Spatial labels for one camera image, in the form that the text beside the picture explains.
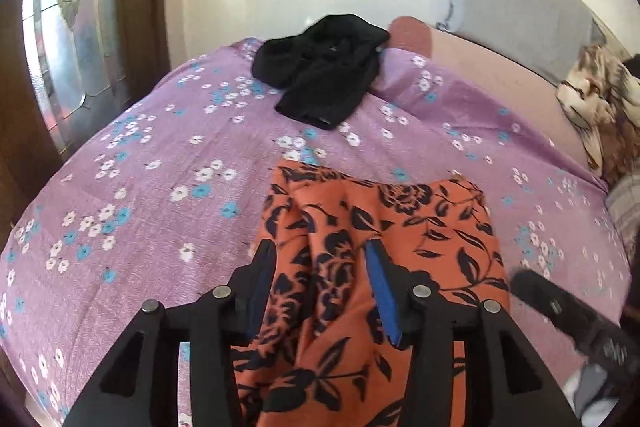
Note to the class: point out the orange black floral shirt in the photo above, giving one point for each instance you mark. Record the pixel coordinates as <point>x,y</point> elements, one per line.
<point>360,257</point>

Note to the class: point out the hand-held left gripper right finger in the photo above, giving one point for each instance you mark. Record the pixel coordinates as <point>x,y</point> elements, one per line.
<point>384,292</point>

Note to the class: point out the grey pillow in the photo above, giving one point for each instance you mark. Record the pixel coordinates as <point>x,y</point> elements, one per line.
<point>520,12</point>

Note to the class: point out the beige brown floral blanket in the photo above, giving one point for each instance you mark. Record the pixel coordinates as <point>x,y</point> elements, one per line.
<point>600,107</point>

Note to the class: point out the black cloth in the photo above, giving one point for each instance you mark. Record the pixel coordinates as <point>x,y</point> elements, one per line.
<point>632,67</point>

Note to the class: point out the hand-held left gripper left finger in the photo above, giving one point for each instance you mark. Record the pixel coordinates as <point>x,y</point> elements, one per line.
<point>260,277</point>

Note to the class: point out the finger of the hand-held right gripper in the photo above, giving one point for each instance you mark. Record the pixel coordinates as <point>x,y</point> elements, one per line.
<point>555,304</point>

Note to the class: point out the purple floral bedsheet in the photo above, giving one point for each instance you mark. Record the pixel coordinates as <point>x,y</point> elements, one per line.
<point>150,207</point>

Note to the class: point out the pink mattress cover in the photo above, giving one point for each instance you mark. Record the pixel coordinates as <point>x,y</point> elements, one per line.
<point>480,72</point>

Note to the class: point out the black garment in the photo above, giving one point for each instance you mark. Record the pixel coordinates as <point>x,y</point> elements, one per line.
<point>325,62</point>

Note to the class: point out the brown door with patterned glass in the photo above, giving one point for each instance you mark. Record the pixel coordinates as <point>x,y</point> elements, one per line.
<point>75,32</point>

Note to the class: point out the striped cushion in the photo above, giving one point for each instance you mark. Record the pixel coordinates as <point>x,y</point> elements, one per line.
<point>626,217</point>

